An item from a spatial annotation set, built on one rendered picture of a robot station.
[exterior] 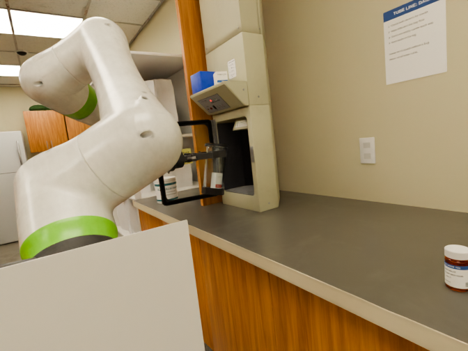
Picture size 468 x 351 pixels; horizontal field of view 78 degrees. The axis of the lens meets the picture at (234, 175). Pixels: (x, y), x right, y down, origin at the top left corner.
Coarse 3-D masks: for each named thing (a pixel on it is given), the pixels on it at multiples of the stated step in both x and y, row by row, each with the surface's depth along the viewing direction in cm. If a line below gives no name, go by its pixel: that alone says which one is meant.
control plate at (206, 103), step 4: (212, 96) 129; (216, 96) 127; (200, 100) 139; (204, 100) 136; (208, 100) 134; (212, 100) 132; (216, 100) 131; (220, 100) 129; (204, 104) 140; (208, 104) 138; (212, 104) 136; (216, 104) 134; (220, 104) 132; (224, 104) 130; (208, 108) 141; (212, 108) 139; (220, 108) 135; (224, 108) 132; (212, 112) 142
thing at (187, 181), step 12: (192, 132) 144; (204, 132) 147; (192, 144) 144; (204, 144) 147; (180, 168) 142; (192, 168) 145; (204, 168) 148; (168, 180) 140; (180, 180) 143; (192, 180) 145; (168, 192) 140; (180, 192) 143; (192, 192) 146
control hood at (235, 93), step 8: (208, 88) 126; (216, 88) 122; (224, 88) 119; (232, 88) 118; (240, 88) 120; (192, 96) 140; (200, 96) 135; (208, 96) 131; (224, 96) 124; (232, 96) 121; (240, 96) 120; (200, 104) 143; (232, 104) 126; (240, 104) 123; (248, 104) 123; (208, 112) 145; (216, 112) 141
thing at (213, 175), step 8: (224, 144) 127; (208, 152) 128; (208, 160) 127; (216, 160) 126; (224, 160) 129; (208, 168) 127; (216, 168) 126; (224, 168) 130; (208, 176) 127; (216, 176) 126; (208, 184) 127; (216, 184) 127
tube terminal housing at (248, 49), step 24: (216, 48) 137; (240, 48) 122; (264, 48) 129; (240, 72) 124; (264, 72) 127; (264, 96) 127; (216, 120) 147; (264, 120) 128; (264, 144) 128; (264, 168) 129; (264, 192) 129
